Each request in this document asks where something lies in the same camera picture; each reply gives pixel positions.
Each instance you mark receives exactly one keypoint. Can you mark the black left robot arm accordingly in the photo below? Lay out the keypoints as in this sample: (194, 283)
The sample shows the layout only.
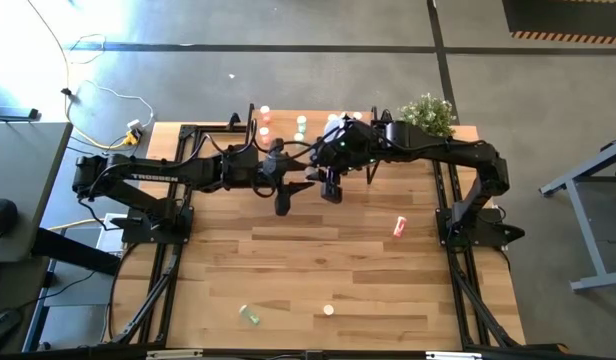
(188, 172)

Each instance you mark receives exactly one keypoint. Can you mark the green medicine bottle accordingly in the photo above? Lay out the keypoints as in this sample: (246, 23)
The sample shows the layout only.
(249, 314)

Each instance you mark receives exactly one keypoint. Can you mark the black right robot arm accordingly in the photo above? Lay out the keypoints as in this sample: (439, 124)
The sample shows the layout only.
(438, 147)

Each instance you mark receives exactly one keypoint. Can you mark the white cap front centre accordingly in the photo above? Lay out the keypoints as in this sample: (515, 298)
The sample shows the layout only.
(328, 310)

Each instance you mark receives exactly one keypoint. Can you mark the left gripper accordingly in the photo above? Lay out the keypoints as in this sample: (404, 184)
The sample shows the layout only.
(275, 167)

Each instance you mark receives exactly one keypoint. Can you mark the black round pouch red print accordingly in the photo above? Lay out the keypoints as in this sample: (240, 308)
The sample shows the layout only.
(0, 217)

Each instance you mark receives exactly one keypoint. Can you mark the black flat device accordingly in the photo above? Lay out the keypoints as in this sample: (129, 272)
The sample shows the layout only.
(13, 114)

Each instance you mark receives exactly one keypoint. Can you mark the white power adapter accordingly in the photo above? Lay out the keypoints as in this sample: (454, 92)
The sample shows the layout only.
(134, 124)

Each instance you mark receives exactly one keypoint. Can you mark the yellow plug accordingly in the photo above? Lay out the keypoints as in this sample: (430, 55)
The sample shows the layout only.
(131, 138)

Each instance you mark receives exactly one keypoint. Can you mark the red medicine bottle white cap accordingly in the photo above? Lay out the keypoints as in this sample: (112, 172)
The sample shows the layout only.
(264, 112)
(399, 226)
(264, 134)

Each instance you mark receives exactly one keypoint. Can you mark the grey desk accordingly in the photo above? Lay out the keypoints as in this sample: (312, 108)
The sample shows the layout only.
(23, 165)

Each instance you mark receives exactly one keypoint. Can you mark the blue-grey metal table frame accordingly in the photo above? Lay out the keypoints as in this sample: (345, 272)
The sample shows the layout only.
(585, 227)

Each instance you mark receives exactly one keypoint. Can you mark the potted green plant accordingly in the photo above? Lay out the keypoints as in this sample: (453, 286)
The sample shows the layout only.
(428, 112)

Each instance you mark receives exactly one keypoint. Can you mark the black hazard-striped mat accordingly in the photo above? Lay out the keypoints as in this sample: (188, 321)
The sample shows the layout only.
(563, 17)

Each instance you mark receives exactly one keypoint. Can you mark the black desk foot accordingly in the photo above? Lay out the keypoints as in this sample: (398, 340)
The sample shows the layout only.
(73, 255)

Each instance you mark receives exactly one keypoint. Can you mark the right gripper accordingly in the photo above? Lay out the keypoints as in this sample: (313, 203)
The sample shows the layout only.
(353, 145)

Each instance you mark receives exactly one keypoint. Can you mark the black aluminium table frame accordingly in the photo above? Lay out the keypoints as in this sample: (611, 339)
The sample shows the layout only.
(439, 192)

